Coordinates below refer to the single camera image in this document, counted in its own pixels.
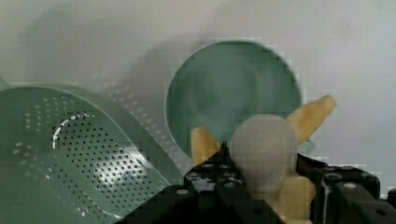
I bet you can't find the green colander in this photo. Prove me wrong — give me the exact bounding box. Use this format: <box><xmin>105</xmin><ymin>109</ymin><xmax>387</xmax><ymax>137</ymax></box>
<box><xmin>0</xmin><ymin>83</ymin><xmax>181</xmax><ymax>224</ymax></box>

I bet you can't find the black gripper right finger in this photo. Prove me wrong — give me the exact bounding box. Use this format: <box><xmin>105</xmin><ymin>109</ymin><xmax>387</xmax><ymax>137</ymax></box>
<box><xmin>296</xmin><ymin>154</ymin><xmax>396</xmax><ymax>224</ymax></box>

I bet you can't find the green mug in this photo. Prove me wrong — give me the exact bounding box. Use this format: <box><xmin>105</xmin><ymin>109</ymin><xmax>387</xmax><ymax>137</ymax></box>
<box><xmin>164</xmin><ymin>40</ymin><xmax>303</xmax><ymax>156</ymax></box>

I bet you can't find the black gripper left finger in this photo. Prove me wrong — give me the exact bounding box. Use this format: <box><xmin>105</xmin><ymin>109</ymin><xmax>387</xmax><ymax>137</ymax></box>
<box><xmin>115</xmin><ymin>143</ymin><xmax>284</xmax><ymax>224</ymax></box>

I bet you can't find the peeled toy banana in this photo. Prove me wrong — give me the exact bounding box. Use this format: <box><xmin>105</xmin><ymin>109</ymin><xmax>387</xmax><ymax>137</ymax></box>
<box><xmin>191</xmin><ymin>95</ymin><xmax>337</xmax><ymax>224</ymax></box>

